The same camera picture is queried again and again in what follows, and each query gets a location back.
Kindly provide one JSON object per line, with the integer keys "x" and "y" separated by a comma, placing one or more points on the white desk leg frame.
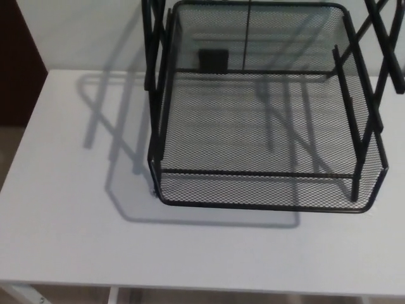
{"x": 25, "y": 293}

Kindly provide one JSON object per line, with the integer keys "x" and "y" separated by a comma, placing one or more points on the black rectangular block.
{"x": 213, "y": 60}

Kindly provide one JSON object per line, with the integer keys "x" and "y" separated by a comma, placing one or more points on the dark brown wooden panel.
{"x": 16, "y": 63}

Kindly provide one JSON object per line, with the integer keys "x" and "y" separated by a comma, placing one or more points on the white cabinet row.
{"x": 79, "y": 31}

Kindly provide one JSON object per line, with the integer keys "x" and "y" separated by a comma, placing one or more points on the black mesh file tray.
{"x": 253, "y": 126}

